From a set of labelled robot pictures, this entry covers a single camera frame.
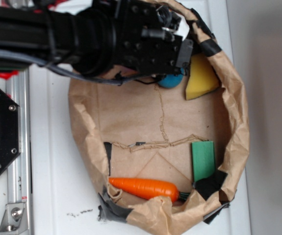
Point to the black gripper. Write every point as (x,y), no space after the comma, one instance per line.
(147,40)

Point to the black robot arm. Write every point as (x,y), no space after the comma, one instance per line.
(86,40)

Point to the blue ball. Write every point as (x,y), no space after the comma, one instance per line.
(171,81)

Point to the yellow sponge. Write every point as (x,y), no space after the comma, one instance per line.
(202,78)

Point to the brown paper bag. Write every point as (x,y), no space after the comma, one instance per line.
(146,131)

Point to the green block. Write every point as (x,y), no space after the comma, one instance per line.
(203,159)

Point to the orange toy carrot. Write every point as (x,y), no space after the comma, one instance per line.
(149,188)

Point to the silver corner bracket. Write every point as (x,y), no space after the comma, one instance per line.
(14,221)

